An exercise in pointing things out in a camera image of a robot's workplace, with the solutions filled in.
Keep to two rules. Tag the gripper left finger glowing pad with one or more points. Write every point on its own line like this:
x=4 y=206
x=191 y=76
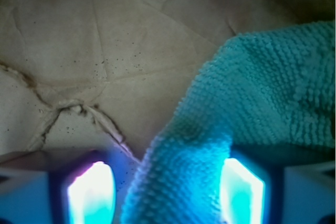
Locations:
x=57 y=186

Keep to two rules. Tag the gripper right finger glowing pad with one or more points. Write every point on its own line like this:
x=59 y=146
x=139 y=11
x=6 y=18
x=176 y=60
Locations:
x=278 y=184

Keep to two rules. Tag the light blue terry cloth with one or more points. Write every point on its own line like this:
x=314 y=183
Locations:
x=261 y=88

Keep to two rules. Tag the brown paper bag liner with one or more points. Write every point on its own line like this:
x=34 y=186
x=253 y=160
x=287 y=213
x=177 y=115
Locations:
x=111 y=73

